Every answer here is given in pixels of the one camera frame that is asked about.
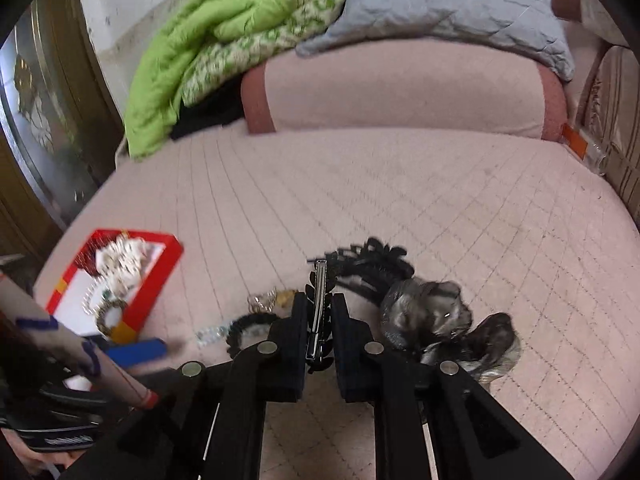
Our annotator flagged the grey quilted pillow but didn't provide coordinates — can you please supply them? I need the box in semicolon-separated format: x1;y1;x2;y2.
296;0;575;82

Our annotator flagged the pink quilted mattress cover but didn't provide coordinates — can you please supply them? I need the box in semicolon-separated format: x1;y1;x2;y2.
35;124;639;479

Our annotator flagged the white patterned cloth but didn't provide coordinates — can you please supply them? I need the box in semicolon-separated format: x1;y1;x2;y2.
580;0;629;48

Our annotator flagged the gold charm trinket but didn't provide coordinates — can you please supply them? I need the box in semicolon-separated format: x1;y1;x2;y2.
247;289;296;314

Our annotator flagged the green quilted blanket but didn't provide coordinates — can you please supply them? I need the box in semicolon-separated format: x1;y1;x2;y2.
124;0;345;158

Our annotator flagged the person left hand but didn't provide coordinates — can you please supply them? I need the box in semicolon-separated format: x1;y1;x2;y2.
2;429;85;474

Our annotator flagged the red dotted scrunchie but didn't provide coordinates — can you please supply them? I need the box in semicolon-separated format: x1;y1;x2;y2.
74;237;111;278

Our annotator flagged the pearl bracelet with green bead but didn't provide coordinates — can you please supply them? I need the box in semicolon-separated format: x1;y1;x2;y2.
80;275;116;317

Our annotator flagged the pink bolster cushion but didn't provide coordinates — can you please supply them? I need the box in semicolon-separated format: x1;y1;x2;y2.
241;39;567;141

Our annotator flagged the white spotted scrunchie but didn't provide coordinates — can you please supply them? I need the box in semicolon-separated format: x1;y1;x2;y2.
96;234;150;298

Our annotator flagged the clear crystal bead bracelet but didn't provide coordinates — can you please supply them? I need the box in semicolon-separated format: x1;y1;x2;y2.
193;323;234;348

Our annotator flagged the wooden glass door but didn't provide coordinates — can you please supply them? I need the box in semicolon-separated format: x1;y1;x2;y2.
1;0;124;262

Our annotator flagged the striped floral sofa cushion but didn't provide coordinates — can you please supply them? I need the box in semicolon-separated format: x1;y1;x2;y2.
585;47;640;222

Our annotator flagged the plastic bottle orange label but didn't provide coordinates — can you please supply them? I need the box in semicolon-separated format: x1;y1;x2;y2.
562;124;606;176

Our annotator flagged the grey black organza scrunchie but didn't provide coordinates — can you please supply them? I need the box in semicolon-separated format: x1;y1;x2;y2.
380;278;522;387

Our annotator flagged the black elastic hair tie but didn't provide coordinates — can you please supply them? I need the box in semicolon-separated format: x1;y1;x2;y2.
226;311;281;359

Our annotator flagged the black claw hair clip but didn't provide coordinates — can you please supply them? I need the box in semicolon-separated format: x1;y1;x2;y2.
305;237;414;374

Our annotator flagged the patterned sleeve with blue marks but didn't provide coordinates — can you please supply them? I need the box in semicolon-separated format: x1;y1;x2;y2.
1;274;158;408

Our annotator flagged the red shallow tray box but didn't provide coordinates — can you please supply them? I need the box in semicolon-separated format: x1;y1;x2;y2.
46;230;183;344

